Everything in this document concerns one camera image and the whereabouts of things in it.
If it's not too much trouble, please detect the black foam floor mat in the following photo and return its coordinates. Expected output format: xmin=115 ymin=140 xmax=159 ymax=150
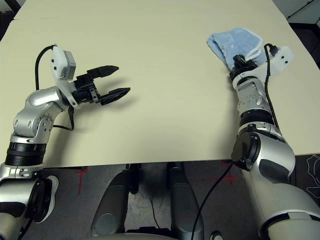
xmin=288 ymin=22 xmax=320 ymax=66
xmin=0 ymin=11 xmax=16 ymax=41

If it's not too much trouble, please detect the black and white sneaker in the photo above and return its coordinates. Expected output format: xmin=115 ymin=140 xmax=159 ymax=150
xmin=37 ymin=174 xmax=60 ymax=223

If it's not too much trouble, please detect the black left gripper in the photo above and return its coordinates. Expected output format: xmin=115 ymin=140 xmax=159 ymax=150
xmin=71 ymin=65 xmax=132 ymax=107

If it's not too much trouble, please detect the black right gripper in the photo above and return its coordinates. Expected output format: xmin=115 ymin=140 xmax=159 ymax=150
xmin=229 ymin=54 xmax=257 ymax=79

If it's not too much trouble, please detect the grey robot right leg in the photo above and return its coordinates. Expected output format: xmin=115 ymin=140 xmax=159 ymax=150
xmin=166 ymin=162 xmax=205 ymax=240

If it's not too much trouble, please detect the black stand bar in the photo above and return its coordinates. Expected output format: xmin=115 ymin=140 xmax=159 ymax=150
xmin=284 ymin=0 xmax=320 ymax=20

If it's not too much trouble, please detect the light blue terry towel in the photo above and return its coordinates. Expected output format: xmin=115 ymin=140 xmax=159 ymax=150
xmin=206 ymin=27 xmax=266 ymax=72

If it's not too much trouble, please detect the grey robot torso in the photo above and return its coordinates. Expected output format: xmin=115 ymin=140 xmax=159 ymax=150
xmin=94 ymin=231 xmax=176 ymax=240

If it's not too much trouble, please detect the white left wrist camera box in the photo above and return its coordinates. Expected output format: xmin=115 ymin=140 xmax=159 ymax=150
xmin=51 ymin=44 xmax=81 ymax=110

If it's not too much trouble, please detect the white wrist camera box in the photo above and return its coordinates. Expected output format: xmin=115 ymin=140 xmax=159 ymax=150
xmin=231 ymin=45 xmax=295 ymax=88
xmin=51 ymin=44 xmax=81 ymax=110

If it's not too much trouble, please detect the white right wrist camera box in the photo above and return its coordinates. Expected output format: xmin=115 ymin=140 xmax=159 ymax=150
xmin=231 ymin=45 xmax=295 ymax=88

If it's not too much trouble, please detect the black mat with white outlines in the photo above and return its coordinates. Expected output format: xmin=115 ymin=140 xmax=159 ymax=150
xmin=289 ymin=153 xmax=320 ymax=208

